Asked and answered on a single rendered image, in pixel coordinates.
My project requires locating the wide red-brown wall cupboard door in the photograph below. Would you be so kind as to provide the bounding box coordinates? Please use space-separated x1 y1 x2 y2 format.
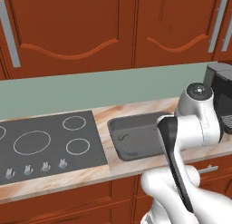
0 0 140 81

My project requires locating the narrow red-brown cabinet panel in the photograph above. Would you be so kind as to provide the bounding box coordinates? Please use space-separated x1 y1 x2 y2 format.
110 176 138 224

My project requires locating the dark grey hob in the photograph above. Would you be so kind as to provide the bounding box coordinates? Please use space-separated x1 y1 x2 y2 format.
0 110 109 187

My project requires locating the grey cupboard door handle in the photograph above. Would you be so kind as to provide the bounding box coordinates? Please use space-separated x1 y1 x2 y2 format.
208 0 228 54
0 0 22 69
221 9 232 53

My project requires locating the dark grey tupperware container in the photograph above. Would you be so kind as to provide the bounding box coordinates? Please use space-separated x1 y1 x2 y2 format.
106 112 176 162

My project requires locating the black coffee machine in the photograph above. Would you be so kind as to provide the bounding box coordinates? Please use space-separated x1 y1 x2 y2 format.
203 62 232 135

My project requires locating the wide red-brown drawer front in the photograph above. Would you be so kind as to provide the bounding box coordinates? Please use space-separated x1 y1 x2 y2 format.
0 180 112 224

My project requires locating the grey hob knob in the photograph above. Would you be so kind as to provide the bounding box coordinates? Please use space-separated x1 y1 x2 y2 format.
40 161 52 173
57 158 69 170
23 164 34 177
5 168 16 180

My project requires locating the grey drawer handle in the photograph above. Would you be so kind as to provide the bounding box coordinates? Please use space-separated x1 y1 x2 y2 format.
198 165 219 175

